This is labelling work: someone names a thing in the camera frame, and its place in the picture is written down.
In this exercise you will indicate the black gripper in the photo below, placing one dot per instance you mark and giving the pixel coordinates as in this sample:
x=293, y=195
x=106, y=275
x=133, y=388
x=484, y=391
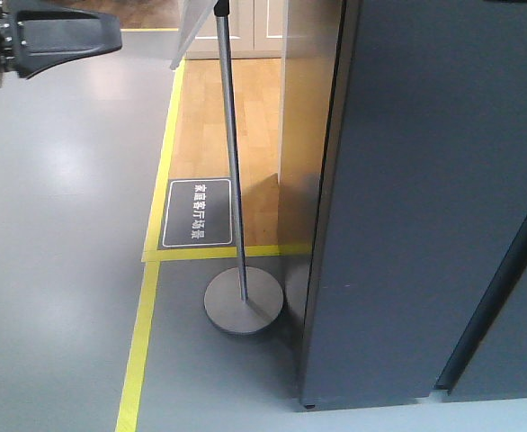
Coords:
x=34, y=39

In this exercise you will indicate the dark grey fridge body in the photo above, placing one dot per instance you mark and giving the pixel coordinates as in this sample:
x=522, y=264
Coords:
x=423, y=195

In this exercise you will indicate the dark floor label sign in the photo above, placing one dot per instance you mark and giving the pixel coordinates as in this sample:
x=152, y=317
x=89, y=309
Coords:
x=197, y=214

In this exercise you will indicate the sign stand pole base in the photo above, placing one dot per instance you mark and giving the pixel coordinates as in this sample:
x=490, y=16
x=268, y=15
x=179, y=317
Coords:
x=244, y=300

